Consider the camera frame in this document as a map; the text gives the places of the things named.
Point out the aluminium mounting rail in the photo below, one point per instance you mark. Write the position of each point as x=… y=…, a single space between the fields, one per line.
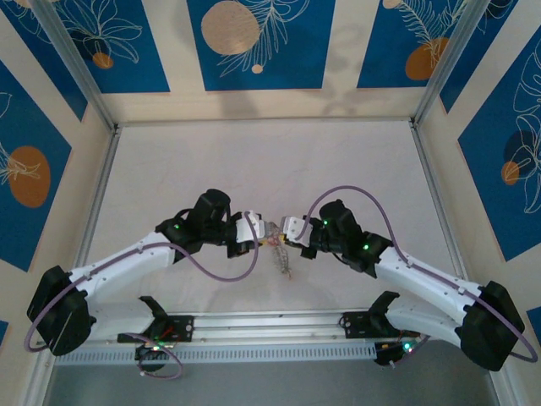
x=270 y=323

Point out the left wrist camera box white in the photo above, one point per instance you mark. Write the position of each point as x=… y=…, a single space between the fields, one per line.
x=249 y=226

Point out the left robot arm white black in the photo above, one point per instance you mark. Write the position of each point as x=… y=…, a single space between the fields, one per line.
x=118 y=262

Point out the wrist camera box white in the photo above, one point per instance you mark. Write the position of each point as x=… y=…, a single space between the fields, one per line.
x=296 y=228
x=249 y=226

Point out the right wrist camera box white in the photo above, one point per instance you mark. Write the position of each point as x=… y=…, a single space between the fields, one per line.
x=296 y=228

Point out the grey keyring with small rings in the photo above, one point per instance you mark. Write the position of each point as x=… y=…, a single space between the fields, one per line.
x=282 y=260

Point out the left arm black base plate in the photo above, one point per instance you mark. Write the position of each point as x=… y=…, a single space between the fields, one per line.
x=184 y=327

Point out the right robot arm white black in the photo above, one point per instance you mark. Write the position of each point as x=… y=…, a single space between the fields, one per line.
x=422 y=279

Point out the aluminium frame post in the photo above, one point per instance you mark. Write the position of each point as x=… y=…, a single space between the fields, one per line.
x=76 y=65
x=452 y=63

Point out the aluminium frame leg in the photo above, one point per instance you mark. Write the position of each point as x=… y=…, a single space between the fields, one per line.
x=498 y=389
x=40 y=380

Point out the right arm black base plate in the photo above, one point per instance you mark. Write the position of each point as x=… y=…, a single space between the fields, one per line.
x=357 y=325

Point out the aluminium table side rail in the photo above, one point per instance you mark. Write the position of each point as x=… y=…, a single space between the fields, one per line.
x=439 y=203
x=101 y=186

